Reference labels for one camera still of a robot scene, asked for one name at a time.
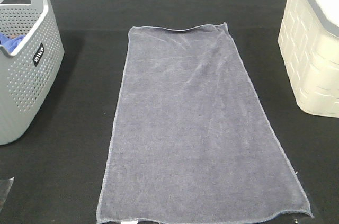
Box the clear tape strip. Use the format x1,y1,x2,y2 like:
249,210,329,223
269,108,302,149
0,177,15,211
120,218,138,224

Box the clear tape strip left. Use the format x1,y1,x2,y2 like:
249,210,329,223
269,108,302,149
0,177,15,211

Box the clear tape strip centre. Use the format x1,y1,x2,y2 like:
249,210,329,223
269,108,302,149
120,218,138,224

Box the cream plastic storage bin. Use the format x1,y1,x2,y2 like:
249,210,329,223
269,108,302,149
278,0,338,118

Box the blue towel in basket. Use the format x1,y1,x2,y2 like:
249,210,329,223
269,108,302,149
1,33,25,53

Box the black fabric table mat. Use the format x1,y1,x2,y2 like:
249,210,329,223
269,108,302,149
1,0,338,223

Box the grey microfibre towel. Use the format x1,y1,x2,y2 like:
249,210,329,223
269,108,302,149
96,24,311,223

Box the grey perforated laundry basket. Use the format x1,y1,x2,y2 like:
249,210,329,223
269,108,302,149
1,0,65,145

